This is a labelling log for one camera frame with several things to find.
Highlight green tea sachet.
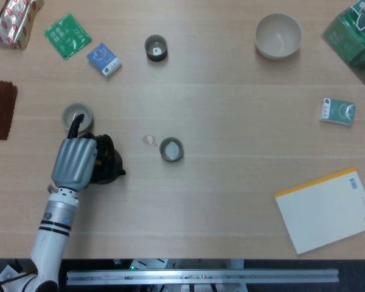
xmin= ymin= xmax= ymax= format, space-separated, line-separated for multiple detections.
xmin=44 ymin=13 xmax=92 ymax=61

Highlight left robot hand grey black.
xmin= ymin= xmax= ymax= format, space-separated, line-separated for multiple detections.
xmin=50 ymin=114 xmax=99 ymax=192

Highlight white notebook yellow spine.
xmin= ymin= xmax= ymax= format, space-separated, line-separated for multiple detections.
xmin=274 ymin=167 xmax=365 ymax=256

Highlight blue tea box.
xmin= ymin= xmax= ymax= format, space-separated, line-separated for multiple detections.
xmin=86 ymin=42 xmax=123 ymax=78

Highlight black teapot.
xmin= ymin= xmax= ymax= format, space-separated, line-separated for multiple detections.
xmin=88 ymin=133 xmax=127 ymax=185

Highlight dark teacup plain inside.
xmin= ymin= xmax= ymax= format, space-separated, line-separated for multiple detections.
xmin=159 ymin=137 xmax=184 ymax=162

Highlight dark brown cloth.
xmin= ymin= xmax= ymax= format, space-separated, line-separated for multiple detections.
xmin=0 ymin=79 xmax=18 ymax=142

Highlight clear box green tea bags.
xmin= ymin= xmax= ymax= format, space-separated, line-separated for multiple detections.
xmin=321 ymin=0 xmax=365 ymax=100

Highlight robot base chassis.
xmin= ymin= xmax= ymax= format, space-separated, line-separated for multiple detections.
xmin=112 ymin=258 xmax=246 ymax=292

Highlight light grey shallow teacup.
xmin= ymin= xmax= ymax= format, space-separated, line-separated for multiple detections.
xmin=61 ymin=103 xmax=94 ymax=133

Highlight beige ceramic bowl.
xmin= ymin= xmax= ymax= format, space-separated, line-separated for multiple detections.
xmin=254 ymin=13 xmax=303 ymax=60

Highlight white paper tag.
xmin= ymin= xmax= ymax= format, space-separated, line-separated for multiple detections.
xmin=0 ymin=264 xmax=19 ymax=283

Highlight aluminium rail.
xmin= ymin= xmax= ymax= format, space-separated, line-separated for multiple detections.
xmin=66 ymin=268 xmax=340 ymax=286

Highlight teal tea box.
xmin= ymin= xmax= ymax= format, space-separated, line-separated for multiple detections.
xmin=319 ymin=97 xmax=356 ymax=127

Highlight dark teacup with white tag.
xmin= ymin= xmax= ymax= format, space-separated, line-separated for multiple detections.
xmin=144 ymin=34 xmax=169 ymax=63

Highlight gold red foil bag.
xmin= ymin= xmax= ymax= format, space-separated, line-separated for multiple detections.
xmin=0 ymin=0 xmax=45 ymax=50

